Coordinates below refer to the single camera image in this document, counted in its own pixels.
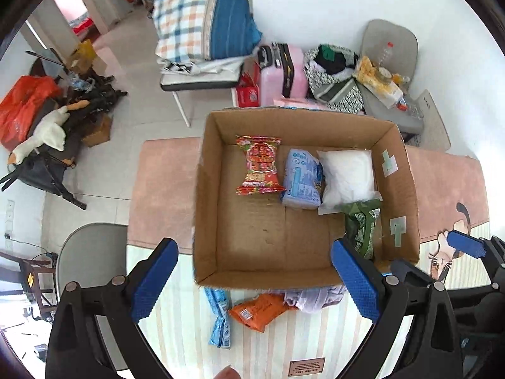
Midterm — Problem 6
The lilac soft cloth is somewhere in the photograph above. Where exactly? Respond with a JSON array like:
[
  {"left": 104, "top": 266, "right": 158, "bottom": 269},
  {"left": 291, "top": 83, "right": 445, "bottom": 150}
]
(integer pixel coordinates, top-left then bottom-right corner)
[{"left": 283, "top": 285, "right": 348, "bottom": 314}]

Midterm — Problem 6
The green snack packet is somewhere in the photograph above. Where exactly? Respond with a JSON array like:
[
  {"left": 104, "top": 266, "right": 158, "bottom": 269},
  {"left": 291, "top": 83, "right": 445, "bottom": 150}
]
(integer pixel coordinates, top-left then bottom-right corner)
[{"left": 342, "top": 199, "right": 382, "bottom": 260}]

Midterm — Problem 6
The blue slim packet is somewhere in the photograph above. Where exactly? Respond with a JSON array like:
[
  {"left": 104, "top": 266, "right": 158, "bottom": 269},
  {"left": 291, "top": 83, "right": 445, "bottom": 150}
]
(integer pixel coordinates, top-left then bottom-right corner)
[{"left": 205, "top": 287, "right": 231, "bottom": 349}]

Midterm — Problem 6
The orange snack packet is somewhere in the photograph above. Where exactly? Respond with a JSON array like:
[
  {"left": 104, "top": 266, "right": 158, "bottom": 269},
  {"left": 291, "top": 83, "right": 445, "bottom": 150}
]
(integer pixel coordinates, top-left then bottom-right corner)
[{"left": 228, "top": 293, "right": 294, "bottom": 333}]

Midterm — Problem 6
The red wet wipes packet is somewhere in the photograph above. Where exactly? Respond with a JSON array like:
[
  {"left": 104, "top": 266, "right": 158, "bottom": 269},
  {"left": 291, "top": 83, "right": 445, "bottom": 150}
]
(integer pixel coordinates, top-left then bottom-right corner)
[{"left": 236, "top": 135, "right": 285, "bottom": 196}]

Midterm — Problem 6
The operator hand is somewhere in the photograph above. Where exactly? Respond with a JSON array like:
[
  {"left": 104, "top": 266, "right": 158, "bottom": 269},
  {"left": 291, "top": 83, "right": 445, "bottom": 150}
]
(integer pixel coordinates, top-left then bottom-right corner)
[{"left": 214, "top": 365, "right": 241, "bottom": 379}]

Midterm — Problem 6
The grey round chair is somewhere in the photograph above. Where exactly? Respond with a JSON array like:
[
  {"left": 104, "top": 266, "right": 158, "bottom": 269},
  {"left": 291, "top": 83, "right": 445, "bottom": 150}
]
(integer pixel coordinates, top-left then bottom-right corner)
[{"left": 56, "top": 222, "right": 128, "bottom": 371}]

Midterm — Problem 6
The small brown label card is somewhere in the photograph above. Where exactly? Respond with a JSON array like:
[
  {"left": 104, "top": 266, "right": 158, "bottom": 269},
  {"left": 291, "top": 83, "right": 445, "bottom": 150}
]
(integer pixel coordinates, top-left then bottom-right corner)
[{"left": 288, "top": 358, "right": 325, "bottom": 377}]

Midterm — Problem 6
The white cotton pad bag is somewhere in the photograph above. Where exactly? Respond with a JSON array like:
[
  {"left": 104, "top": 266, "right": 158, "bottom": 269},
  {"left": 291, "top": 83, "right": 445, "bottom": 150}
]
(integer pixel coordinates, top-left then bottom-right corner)
[{"left": 318, "top": 150, "right": 382, "bottom": 216}]

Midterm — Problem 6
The light blue tissue pack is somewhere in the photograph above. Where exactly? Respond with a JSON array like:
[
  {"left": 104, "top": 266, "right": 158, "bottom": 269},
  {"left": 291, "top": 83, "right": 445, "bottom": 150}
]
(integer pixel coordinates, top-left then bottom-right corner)
[{"left": 282, "top": 148, "right": 323, "bottom": 210}]

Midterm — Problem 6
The cardboard box with printed sides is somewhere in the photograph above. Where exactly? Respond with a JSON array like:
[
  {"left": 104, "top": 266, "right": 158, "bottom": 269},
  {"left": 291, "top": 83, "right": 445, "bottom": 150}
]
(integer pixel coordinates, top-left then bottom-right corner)
[{"left": 193, "top": 108, "right": 420, "bottom": 291}]

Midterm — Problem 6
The small brown cardboard box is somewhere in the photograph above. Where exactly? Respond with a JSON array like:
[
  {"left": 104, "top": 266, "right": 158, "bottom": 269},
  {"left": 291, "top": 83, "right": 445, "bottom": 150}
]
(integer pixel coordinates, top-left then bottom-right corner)
[{"left": 81, "top": 114, "right": 113, "bottom": 147}]

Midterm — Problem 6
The yellow snack bag on chair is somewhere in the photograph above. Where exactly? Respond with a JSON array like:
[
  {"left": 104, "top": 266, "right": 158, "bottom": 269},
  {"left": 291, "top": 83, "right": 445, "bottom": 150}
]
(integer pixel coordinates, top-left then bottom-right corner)
[{"left": 353, "top": 56, "right": 403, "bottom": 109}]

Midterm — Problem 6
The white goose plush toy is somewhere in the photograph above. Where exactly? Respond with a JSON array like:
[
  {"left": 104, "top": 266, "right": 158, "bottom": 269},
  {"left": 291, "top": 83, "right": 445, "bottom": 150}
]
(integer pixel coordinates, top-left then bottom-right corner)
[{"left": 8, "top": 100, "right": 90, "bottom": 165}]

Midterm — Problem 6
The grey chair with clutter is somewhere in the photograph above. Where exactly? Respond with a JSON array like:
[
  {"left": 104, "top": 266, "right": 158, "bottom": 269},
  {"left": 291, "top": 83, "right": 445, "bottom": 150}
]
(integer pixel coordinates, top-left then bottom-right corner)
[{"left": 357, "top": 19, "right": 424, "bottom": 138}]

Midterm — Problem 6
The black folded stroller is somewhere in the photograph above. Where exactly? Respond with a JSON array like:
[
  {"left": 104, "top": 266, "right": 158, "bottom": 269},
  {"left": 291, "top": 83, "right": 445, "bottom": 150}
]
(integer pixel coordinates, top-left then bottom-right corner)
[{"left": 1, "top": 50, "right": 128, "bottom": 210}]

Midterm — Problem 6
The clear plastic bottle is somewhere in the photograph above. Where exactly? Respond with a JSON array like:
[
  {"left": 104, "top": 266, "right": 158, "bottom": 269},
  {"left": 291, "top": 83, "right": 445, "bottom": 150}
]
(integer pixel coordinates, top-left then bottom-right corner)
[{"left": 377, "top": 41, "right": 394, "bottom": 69}]

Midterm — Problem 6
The black white patterned bag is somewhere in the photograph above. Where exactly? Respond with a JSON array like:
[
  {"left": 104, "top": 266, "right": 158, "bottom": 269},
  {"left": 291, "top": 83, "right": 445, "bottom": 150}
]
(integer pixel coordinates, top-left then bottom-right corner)
[{"left": 304, "top": 45, "right": 364, "bottom": 114}]

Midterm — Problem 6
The red box by suitcase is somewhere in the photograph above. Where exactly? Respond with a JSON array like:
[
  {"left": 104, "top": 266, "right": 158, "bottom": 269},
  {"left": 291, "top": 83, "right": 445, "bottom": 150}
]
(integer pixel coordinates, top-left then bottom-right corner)
[{"left": 235, "top": 59, "right": 260, "bottom": 109}]

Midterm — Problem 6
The white bench chair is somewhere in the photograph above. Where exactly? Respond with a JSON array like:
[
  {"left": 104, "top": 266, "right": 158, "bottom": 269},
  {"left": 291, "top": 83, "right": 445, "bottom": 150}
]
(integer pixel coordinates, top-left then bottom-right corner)
[{"left": 160, "top": 57, "right": 250, "bottom": 128}]

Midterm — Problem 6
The orange plastic bag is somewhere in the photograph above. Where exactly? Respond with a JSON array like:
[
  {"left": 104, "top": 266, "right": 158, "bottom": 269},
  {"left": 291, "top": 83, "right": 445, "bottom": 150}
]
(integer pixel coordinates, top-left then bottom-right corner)
[{"left": 0, "top": 75, "right": 62, "bottom": 152}]

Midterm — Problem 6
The pink suitcase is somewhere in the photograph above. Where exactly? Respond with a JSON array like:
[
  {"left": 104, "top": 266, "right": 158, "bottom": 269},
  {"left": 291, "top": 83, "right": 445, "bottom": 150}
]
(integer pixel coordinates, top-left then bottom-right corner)
[{"left": 257, "top": 43, "right": 308, "bottom": 106}]

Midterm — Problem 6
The yellow bag on floor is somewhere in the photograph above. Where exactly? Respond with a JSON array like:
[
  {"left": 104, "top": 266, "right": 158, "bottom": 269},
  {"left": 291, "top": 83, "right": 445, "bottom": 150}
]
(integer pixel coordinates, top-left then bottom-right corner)
[{"left": 66, "top": 39, "right": 98, "bottom": 74}]

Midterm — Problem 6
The plaid and blue pillow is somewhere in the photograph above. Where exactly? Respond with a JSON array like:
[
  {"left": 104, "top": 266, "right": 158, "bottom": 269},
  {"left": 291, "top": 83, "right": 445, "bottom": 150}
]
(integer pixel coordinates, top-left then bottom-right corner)
[{"left": 152, "top": 0, "right": 262, "bottom": 63}]

